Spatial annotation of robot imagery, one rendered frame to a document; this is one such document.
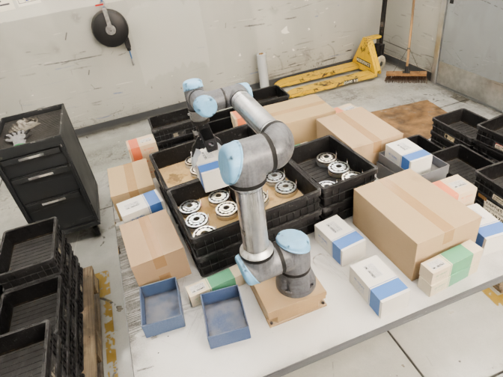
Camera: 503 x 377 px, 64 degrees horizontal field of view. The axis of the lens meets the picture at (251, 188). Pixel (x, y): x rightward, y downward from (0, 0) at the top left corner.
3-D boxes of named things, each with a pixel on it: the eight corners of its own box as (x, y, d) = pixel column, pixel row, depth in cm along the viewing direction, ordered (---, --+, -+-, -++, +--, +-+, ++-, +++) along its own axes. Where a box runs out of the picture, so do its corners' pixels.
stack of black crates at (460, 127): (495, 168, 298) (507, 127, 279) (462, 180, 292) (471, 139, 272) (456, 145, 330) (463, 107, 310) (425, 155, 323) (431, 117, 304)
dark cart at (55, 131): (106, 236, 313) (60, 135, 261) (46, 255, 303) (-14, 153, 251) (102, 196, 360) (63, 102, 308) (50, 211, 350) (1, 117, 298)
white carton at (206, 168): (233, 184, 164) (230, 165, 159) (206, 192, 161) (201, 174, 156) (220, 161, 180) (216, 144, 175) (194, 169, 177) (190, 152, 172)
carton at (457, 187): (454, 187, 187) (456, 173, 183) (474, 201, 178) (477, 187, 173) (425, 197, 184) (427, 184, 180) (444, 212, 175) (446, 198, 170)
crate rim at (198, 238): (260, 218, 166) (260, 214, 164) (191, 244, 158) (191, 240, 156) (225, 173, 197) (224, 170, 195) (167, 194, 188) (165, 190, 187)
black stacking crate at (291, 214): (322, 211, 179) (322, 191, 173) (263, 235, 171) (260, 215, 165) (281, 171, 210) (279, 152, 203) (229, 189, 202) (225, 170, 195)
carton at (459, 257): (466, 250, 157) (469, 238, 154) (480, 259, 153) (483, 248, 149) (418, 274, 151) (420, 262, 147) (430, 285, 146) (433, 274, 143)
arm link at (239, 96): (312, 133, 113) (243, 72, 148) (277, 143, 110) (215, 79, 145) (311, 167, 120) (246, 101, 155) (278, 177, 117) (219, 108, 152)
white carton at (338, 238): (365, 255, 170) (366, 239, 165) (342, 267, 166) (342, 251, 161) (336, 229, 185) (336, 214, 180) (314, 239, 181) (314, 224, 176)
